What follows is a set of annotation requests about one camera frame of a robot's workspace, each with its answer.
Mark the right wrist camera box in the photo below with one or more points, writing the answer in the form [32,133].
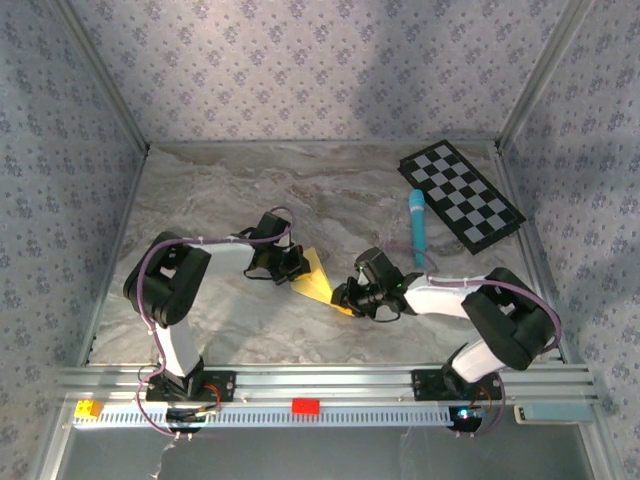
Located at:
[376,265]

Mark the aluminium side rail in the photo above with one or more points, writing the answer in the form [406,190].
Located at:
[525,235]
[116,225]

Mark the turquoise plastic tool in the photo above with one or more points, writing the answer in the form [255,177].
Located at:
[416,210]

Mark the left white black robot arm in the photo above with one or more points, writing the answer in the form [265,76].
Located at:
[182,345]

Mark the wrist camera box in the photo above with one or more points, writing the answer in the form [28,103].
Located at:
[376,265]
[274,227]

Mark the aluminium corner post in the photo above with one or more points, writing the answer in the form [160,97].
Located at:
[106,75]
[541,75]

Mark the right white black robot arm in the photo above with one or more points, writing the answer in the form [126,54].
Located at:
[440,302]

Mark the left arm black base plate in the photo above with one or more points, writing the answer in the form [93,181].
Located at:
[225,387]

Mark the black controller board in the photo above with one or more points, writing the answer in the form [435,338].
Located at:
[467,417]
[185,416]

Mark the yellow paper sheet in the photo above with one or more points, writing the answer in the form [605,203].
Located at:
[317,285]

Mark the long aluminium rail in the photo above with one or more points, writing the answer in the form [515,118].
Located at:
[325,385]

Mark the black grey checkerboard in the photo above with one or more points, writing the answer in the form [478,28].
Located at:
[450,180]

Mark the red toy brick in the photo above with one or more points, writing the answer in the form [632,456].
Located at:
[306,406]

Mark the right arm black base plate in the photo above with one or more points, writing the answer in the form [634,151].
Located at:
[425,385]

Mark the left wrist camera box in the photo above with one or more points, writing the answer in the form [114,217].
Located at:
[274,227]

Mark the yellow toy brick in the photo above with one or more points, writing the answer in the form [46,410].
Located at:
[87,409]

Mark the pale blue box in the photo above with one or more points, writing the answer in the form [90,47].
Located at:
[555,412]

